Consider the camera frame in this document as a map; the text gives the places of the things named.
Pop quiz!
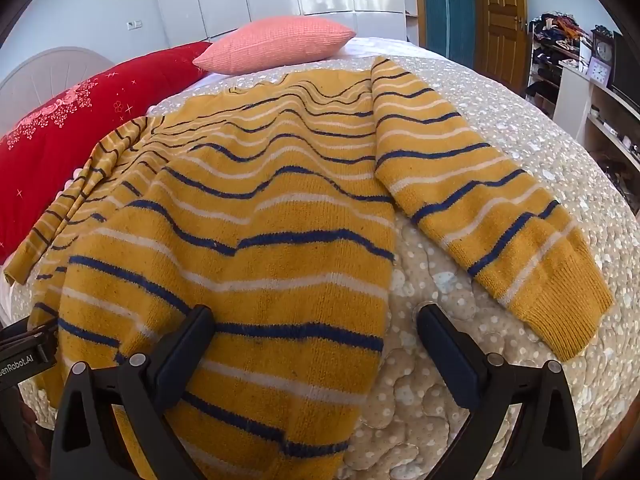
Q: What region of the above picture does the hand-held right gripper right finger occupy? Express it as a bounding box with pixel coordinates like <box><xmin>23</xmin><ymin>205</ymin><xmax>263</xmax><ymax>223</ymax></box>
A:
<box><xmin>416</xmin><ymin>302</ymin><xmax>584</xmax><ymax>480</ymax></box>

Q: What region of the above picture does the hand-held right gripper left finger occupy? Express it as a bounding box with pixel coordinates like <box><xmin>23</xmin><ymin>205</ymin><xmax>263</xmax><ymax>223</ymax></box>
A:
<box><xmin>50</xmin><ymin>304</ymin><xmax>216</xmax><ymax>480</ymax></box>

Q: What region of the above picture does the yellow striped knit sweater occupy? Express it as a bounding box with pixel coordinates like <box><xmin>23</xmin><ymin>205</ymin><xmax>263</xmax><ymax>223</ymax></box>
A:
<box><xmin>4</xmin><ymin>55</ymin><xmax>615</xmax><ymax>480</ymax></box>

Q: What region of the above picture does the pile of clothes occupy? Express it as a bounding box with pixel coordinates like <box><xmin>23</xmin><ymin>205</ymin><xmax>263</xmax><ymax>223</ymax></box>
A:
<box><xmin>527</xmin><ymin>10</ymin><xmax>597</xmax><ymax>61</ymax></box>

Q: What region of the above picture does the beige dotted quilted blanket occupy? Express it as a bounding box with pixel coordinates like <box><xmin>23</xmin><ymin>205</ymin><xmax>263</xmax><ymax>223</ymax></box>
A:
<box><xmin>10</xmin><ymin>42</ymin><xmax>637</xmax><ymax>480</ymax></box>

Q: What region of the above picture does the red embroidered pillow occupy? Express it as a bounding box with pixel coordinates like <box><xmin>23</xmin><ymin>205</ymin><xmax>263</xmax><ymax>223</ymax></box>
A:
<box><xmin>0</xmin><ymin>41</ymin><xmax>213</xmax><ymax>266</ymax></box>

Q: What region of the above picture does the white shelf cabinet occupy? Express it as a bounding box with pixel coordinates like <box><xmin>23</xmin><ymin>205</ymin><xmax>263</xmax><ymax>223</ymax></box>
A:
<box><xmin>552</xmin><ymin>59</ymin><xmax>640</xmax><ymax>183</ymax></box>

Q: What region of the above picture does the white bed headboard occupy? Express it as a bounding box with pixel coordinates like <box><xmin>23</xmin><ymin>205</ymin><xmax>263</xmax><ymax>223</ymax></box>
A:
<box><xmin>0</xmin><ymin>46</ymin><xmax>118</xmax><ymax>137</ymax></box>

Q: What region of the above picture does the white bed sheet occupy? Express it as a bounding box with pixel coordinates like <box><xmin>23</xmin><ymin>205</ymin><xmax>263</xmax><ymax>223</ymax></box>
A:
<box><xmin>336</xmin><ymin>36</ymin><xmax>423</xmax><ymax>61</ymax></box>

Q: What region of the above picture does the small purple desk clock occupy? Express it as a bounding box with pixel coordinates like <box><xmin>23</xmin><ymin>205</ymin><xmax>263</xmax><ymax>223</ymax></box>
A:
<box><xmin>587</xmin><ymin>57</ymin><xmax>611</xmax><ymax>86</ymax></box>

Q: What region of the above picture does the pink pillow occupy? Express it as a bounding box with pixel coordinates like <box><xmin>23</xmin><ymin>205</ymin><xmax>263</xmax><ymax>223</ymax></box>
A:
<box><xmin>192</xmin><ymin>16</ymin><xmax>357</xmax><ymax>76</ymax></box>

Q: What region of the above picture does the wooden door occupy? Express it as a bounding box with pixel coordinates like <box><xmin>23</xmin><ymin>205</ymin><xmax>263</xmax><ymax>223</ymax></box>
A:
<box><xmin>472</xmin><ymin>0</ymin><xmax>529</xmax><ymax>95</ymax></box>

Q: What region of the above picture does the black television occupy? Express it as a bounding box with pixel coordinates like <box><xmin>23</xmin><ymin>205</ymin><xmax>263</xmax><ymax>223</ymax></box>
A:
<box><xmin>611</xmin><ymin>31</ymin><xmax>640</xmax><ymax>111</ymax></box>

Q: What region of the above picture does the dark wooden mantel clock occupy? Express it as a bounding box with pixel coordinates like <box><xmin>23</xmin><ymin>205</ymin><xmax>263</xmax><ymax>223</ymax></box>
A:
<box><xmin>591</xmin><ymin>27</ymin><xmax>615</xmax><ymax>68</ymax></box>

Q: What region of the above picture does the teal curtain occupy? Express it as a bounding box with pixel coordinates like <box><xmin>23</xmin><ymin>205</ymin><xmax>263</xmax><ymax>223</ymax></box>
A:
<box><xmin>419</xmin><ymin>0</ymin><xmax>477</xmax><ymax>68</ymax></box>

